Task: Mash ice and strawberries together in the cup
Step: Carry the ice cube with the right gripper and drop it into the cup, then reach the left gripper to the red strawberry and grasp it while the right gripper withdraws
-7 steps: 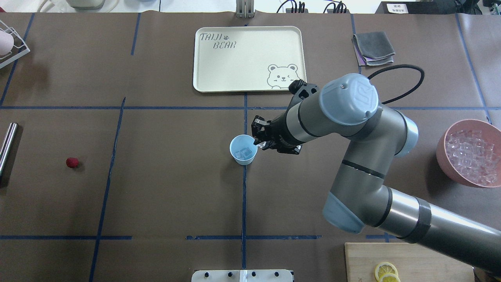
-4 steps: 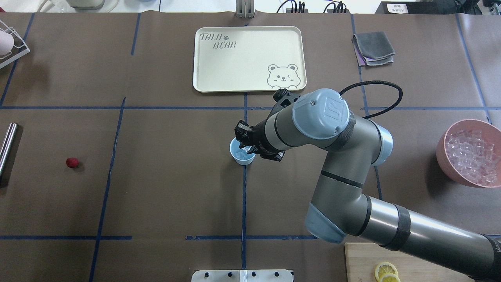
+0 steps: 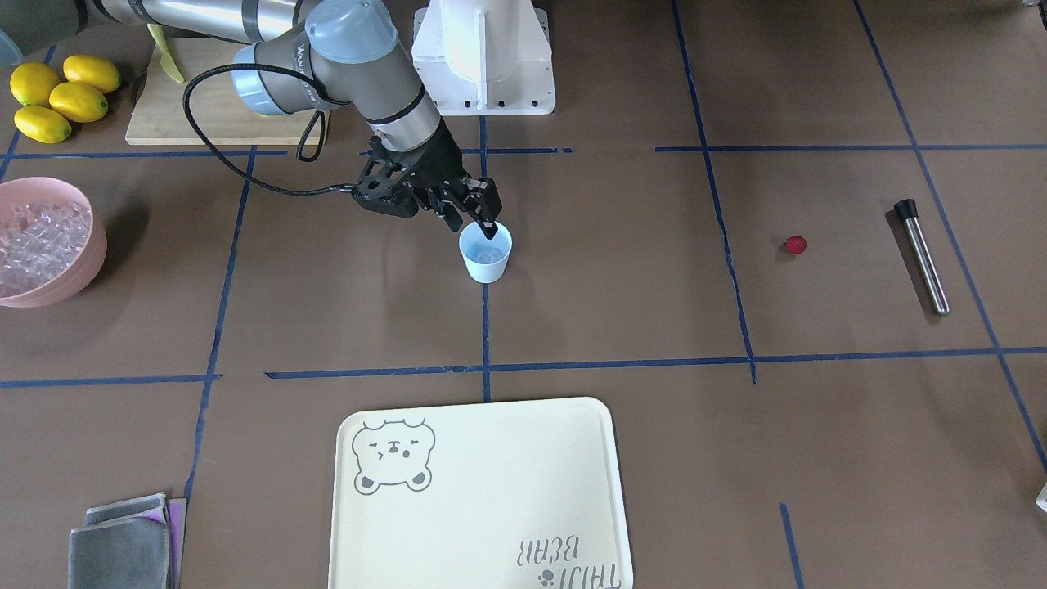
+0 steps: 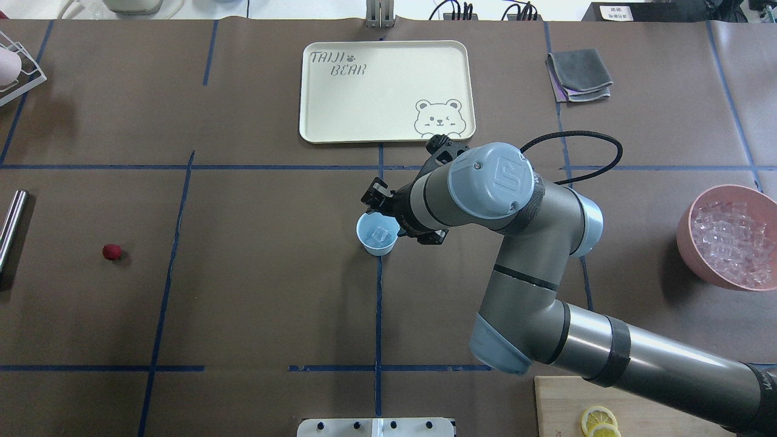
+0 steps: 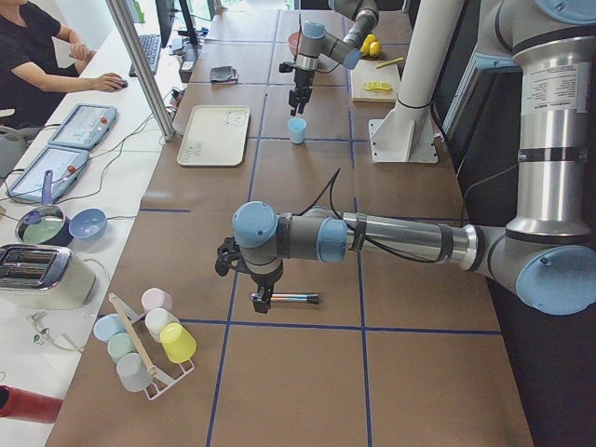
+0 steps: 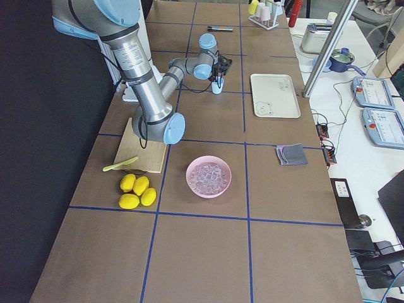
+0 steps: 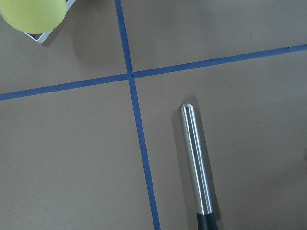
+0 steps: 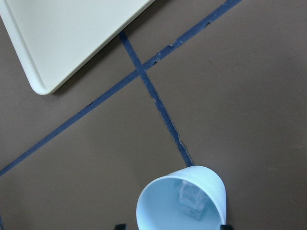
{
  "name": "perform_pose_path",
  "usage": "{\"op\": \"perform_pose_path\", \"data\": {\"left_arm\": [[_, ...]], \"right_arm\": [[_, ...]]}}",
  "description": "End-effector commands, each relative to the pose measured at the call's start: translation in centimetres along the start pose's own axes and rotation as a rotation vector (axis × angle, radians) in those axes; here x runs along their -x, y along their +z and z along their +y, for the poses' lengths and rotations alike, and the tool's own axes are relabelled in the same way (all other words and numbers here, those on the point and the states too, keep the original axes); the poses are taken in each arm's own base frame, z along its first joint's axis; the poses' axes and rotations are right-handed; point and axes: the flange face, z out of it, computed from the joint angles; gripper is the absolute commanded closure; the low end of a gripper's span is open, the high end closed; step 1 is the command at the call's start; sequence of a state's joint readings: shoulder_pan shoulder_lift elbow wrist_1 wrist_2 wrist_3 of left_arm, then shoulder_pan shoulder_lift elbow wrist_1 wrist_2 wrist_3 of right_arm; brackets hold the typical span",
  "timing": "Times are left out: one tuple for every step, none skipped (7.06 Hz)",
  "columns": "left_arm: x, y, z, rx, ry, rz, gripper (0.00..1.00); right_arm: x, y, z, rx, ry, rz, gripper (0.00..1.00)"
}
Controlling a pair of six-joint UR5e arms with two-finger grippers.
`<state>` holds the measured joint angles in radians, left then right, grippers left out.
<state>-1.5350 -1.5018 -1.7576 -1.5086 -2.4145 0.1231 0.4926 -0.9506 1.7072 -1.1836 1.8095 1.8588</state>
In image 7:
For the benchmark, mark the steel muddler with black tip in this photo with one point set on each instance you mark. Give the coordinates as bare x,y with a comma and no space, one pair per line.
205,214

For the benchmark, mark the yellow plastic cup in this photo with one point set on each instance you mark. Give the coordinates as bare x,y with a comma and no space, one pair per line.
33,16

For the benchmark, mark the white wire cup rack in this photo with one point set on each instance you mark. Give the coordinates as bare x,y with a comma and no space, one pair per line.
41,38

